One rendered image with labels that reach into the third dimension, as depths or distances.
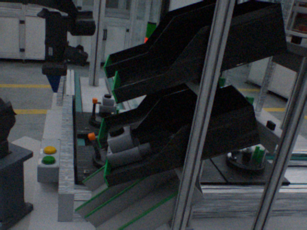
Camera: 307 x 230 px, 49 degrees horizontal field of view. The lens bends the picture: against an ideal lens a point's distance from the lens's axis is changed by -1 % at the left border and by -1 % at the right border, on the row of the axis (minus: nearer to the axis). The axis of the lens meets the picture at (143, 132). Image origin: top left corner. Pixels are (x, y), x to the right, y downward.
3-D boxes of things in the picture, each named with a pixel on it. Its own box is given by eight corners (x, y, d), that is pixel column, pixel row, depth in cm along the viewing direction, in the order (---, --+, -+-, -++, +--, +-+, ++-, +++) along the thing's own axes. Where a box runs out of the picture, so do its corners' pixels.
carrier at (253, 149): (227, 187, 113) (236, 154, 108) (202, 153, 135) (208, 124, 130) (289, 187, 119) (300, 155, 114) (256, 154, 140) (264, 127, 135)
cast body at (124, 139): (111, 168, 67) (98, 138, 64) (112, 158, 71) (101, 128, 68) (152, 156, 66) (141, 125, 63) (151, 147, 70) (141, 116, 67)
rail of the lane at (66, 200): (57, 222, 100) (58, 190, 96) (62, 112, 179) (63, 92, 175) (76, 221, 101) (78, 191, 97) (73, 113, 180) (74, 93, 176)
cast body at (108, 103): (98, 112, 140) (100, 96, 137) (98, 108, 144) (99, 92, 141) (119, 113, 142) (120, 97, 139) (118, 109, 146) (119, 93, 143)
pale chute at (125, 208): (90, 270, 69) (75, 257, 67) (96, 228, 81) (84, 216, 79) (205, 199, 62) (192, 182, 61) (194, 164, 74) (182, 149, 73)
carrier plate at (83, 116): (77, 138, 132) (77, 133, 131) (75, 115, 154) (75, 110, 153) (137, 140, 138) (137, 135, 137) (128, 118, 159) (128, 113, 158)
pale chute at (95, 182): (86, 222, 82) (74, 210, 81) (92, 191, 94) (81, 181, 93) (181, 159, 76) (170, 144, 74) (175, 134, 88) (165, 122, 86)
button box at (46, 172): (37, 182, 110) (37, 166, 108) (41, 152, 129) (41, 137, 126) (58, 182, 112) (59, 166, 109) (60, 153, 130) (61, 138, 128)
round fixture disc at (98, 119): (89, 128, 137) (89, 124, 136) (87, 115, 150) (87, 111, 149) (123, 130, 140) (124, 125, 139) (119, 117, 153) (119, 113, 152)
